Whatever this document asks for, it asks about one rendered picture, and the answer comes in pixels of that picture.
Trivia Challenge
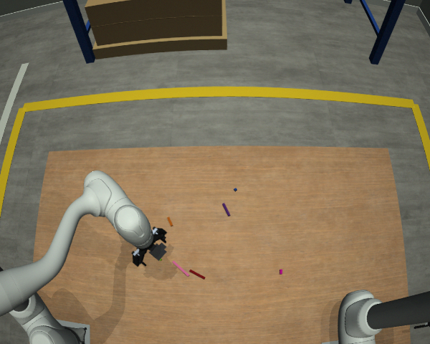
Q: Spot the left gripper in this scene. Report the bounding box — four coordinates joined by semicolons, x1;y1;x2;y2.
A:
132;227;167;267

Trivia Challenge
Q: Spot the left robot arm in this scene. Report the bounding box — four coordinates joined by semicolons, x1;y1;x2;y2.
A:
0;171;153;344

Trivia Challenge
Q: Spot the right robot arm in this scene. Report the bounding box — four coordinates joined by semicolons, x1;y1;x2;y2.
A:
338;290;430;344

